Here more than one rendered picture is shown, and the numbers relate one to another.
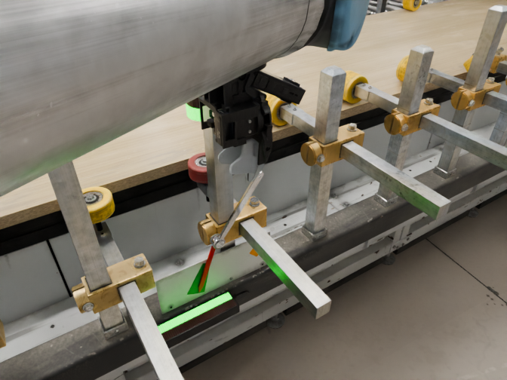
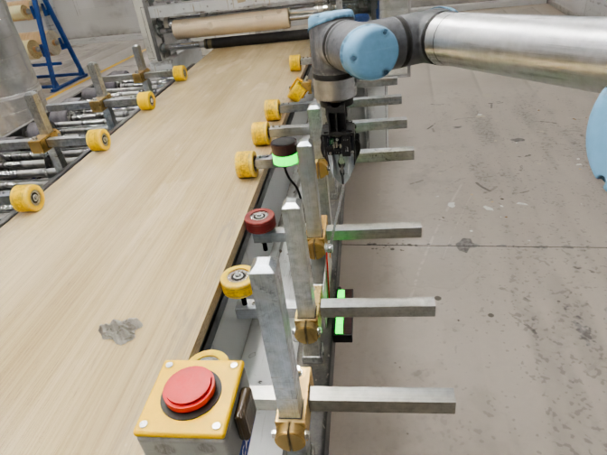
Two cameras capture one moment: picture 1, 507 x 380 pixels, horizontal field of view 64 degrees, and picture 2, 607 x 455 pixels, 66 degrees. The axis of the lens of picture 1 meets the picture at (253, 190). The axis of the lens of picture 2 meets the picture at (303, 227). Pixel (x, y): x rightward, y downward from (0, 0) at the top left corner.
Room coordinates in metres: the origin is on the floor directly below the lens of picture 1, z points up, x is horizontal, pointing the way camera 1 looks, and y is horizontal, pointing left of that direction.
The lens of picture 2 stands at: (-0.04, 0.82, 1.51)
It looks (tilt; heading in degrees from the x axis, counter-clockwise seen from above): 32 degrees down; 312
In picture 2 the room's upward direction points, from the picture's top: 7 degrees counter-clockwise
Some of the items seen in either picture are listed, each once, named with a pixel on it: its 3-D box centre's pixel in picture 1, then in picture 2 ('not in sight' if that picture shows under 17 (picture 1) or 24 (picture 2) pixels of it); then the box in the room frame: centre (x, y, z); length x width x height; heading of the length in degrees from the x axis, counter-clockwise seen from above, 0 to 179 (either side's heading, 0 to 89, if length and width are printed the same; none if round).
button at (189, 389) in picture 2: not in sight; (191, 391); (0.21, 0.71, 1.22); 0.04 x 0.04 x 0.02
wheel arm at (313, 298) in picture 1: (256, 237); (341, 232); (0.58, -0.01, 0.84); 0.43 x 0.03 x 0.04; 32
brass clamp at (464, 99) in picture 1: (474, 95); not in sight; (1.02, -0.59, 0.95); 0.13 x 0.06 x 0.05; 122
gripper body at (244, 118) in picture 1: (236, 98); (338, 125); (0.54, 0.02, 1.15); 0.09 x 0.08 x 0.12; 122
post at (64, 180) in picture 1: (94, 268); (305, 301); (0.48, 0.27, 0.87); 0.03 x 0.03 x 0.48; 32
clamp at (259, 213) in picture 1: (231, 221); (315, 236); (0.62, 0.04, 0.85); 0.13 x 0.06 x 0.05; 122
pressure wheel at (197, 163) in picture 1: (207, 180); (262, 232); (0.76, 0.11, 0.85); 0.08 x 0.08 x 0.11
